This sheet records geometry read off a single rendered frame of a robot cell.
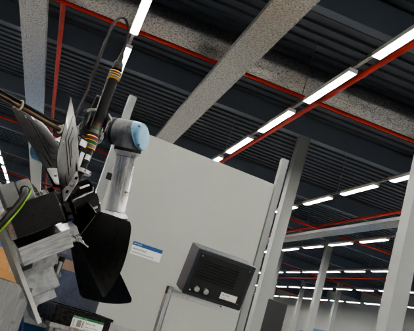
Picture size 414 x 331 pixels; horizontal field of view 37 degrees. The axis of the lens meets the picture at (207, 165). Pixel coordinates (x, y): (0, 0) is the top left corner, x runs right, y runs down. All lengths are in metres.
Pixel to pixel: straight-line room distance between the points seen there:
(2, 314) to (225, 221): 2.51
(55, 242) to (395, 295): 7.21
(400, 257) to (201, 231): 4.92
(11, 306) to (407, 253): 7.26
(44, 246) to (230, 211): 2.63
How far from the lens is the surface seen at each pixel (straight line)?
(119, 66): 2.11
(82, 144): 2.01
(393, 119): 11.74
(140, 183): 3.93
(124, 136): 2.56
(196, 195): 4.04
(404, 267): 8.62
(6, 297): 1.81
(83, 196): 1.87
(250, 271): 2.51
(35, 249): 1.60
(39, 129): 2.04
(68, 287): 2.55
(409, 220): 8.72
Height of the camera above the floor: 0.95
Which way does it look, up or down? 14 degrees up
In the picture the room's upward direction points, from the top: 17 degrees clockwise
